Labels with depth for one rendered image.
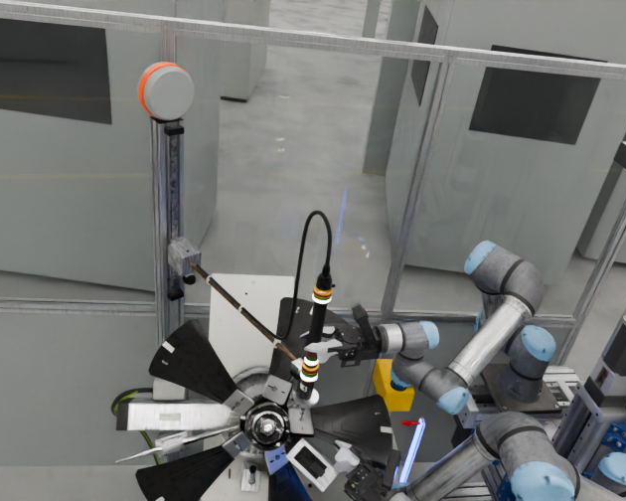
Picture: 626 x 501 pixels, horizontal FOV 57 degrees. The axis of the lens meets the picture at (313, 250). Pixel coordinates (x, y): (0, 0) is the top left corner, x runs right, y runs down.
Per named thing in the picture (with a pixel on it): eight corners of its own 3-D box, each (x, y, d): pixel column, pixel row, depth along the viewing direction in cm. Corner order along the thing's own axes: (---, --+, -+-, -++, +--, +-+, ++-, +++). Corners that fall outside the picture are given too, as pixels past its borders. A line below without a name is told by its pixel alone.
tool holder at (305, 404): (281, 391, 154) (285, 364, 149) (301, 380, 159) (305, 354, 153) (303, 413, 149) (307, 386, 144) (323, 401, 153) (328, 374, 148)
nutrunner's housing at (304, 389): (293, 403, 155) (314, 262, 130) (304, 397, 157) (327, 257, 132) (303, 413, 152) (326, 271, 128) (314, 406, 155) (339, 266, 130)
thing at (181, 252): (165, 262, 189) (165, 241, 184) (184, 256, 193) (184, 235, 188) (182, 278, 183) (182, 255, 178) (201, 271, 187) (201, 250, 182)
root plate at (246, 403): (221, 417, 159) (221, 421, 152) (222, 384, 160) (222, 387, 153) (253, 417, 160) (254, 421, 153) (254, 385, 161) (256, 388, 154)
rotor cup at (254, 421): (237, 446, 160) (238, 457, 148) (239, 393, 162) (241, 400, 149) (289, 445, 163) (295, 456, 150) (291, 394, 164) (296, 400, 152)
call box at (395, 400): (371, 379, 206) (377, 357, 200) (398, 380, 207) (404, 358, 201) (380, 415, 192) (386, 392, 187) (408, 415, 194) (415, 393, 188)
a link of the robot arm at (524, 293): (561, 294, 163) (453, 424, 150) (528, 275, 169) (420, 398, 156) (565, 272, 154) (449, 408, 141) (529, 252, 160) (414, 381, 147)
